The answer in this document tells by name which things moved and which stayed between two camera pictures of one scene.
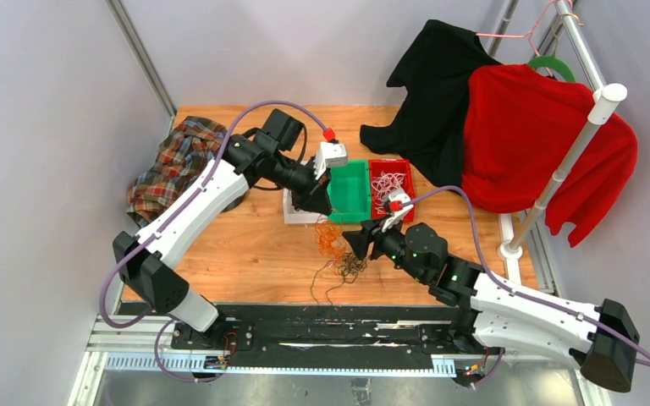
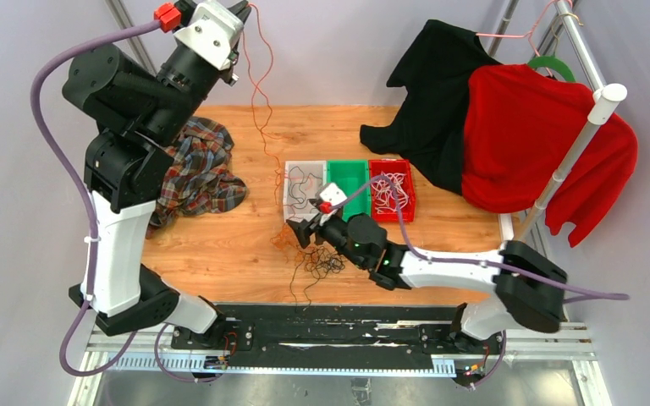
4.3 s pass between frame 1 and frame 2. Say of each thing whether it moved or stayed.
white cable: stayed
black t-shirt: stayed
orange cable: moved
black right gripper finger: moved
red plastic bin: stayed
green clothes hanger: stayed
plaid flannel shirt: stayed
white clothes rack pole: stayed
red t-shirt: stayed
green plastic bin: stayed
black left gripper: moved
